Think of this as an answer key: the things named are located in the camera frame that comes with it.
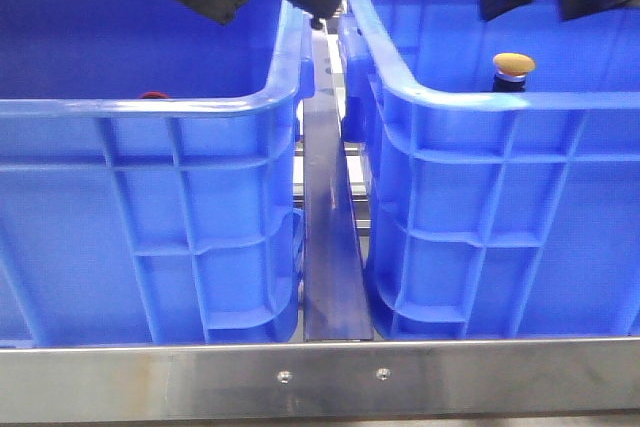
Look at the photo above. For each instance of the steel divider rail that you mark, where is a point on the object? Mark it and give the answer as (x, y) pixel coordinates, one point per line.
(335, 303)

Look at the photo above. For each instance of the blue plastic bin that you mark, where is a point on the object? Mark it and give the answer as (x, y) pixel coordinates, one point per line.
(496, 215)
(129, 221)

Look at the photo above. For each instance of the yellow push button switch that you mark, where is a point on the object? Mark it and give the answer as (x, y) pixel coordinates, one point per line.
(511, 71)

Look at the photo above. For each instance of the blue plastic bin right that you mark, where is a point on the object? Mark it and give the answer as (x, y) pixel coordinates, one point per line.
(496, 215)

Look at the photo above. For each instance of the red push button switch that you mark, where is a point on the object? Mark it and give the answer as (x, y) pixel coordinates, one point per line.
(154, 95)

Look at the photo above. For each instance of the blue plastic bin left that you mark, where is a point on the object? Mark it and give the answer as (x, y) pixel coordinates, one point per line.
(129, 221)

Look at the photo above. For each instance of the steel rack frame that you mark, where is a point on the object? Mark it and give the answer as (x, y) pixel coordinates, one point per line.
(346, 379)

